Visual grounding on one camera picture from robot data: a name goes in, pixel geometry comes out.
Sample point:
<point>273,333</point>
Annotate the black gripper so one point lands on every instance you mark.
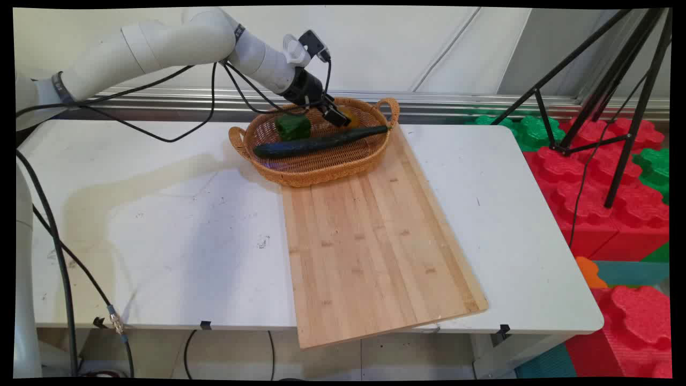
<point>304,88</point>

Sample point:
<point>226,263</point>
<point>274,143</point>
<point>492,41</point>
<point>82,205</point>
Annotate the dark green cucumber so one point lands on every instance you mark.
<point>316,143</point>

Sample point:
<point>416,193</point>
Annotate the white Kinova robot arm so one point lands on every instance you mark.
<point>171,45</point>

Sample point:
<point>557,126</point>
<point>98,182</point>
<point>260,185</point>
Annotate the green bell pepper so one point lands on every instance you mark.
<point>293,126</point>

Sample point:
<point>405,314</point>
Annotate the woven wicker basket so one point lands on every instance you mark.
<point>321,166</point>

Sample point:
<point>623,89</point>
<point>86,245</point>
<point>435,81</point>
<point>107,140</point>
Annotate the bamboo wooden cutting board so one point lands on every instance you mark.
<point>375,257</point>

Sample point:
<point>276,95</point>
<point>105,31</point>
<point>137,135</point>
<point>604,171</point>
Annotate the green foam block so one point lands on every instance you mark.
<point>533,133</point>
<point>655,169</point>

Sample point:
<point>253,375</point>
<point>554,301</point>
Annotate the large red foam block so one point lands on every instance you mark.
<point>595,214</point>

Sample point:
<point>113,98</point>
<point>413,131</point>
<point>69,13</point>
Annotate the black tripod stand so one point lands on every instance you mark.
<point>623,161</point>

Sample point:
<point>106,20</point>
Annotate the orange foam piece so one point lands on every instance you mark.
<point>589,273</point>

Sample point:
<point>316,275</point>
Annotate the teal foam mat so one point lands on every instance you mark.
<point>638,273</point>

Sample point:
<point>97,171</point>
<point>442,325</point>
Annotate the small red foam block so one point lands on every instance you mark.
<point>638,327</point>

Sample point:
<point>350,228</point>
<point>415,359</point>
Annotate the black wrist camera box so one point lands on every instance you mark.
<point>314,44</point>

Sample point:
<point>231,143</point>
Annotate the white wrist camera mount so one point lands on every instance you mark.
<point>295,49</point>

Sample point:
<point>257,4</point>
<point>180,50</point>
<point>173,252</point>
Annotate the metal window rail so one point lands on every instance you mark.
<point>461,103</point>

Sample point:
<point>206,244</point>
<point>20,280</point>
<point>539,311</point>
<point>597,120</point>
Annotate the white table leg frame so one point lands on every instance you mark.
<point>498,359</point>

